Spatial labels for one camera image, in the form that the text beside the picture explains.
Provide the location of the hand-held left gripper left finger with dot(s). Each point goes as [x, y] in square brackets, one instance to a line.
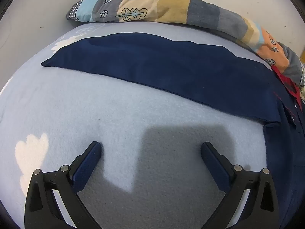
[87, 164]

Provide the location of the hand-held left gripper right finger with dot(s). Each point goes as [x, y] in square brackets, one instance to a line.
[215, 165]

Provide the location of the navy blue sweater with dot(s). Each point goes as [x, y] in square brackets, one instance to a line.
[166, 69]

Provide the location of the light blue cloud print blanket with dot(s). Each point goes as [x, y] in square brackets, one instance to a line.
[95, 114]

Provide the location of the patchwork leaf print quilt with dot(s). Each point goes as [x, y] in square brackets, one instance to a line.
[171, 8]

